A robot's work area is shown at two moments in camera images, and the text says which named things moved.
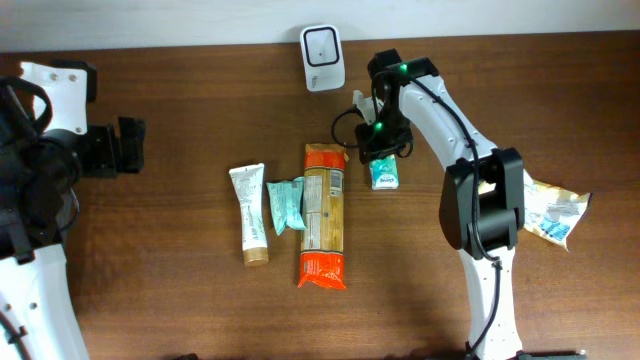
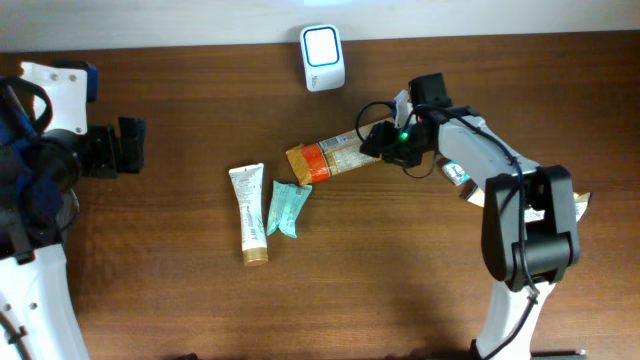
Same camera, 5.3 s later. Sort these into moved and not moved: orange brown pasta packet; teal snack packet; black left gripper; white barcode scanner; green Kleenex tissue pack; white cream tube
Moved: teal snack packet; green Kleenex tissue pack; orange brown pasta packet
Not moved: black left gripper; white barcode scanner; white cream tube
